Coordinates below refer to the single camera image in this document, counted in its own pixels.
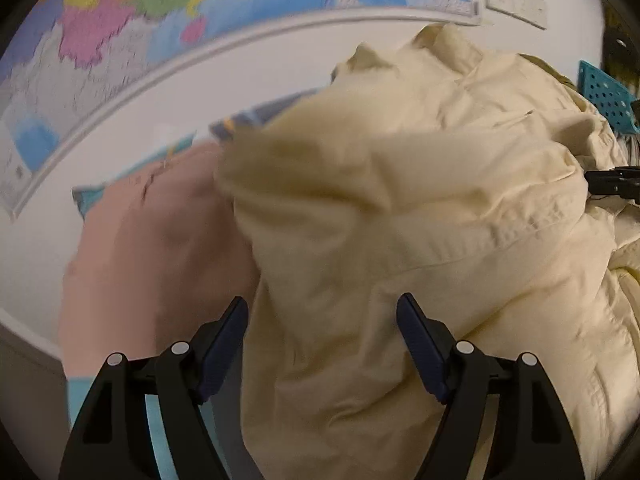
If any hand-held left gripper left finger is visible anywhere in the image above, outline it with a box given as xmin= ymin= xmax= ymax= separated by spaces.
xmin=57 ymin=296 xmax=249 ymax=480

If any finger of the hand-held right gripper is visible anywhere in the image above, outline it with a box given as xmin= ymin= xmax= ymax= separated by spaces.
xmin=584 ymin=165 xmax=640 ymax=206

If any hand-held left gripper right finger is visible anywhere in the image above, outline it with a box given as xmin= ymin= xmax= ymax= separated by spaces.
xmin=396 ymin=292 xmax=586 ymax=480

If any cream shirt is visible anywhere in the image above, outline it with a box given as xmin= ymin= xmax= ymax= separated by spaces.
xmin=214 ymin=22 xmax=640 ymax=480

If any teal plastic basket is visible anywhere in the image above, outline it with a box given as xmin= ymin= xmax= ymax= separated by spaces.
xmin=577 ymin=60 xmax=640 ymax=133

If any pink garment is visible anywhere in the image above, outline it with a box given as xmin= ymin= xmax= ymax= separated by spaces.
xmin=56 ymin=140 xmax=261 ymax=378

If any teal grey patterned bed sheet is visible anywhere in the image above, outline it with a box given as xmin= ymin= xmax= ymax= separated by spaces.
xmin=67 ymin=87 xmax=321 ymax=480

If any colourful wall map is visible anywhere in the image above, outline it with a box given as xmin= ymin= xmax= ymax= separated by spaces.
xmin=0 ymin=0 xmax=481 ymax=221

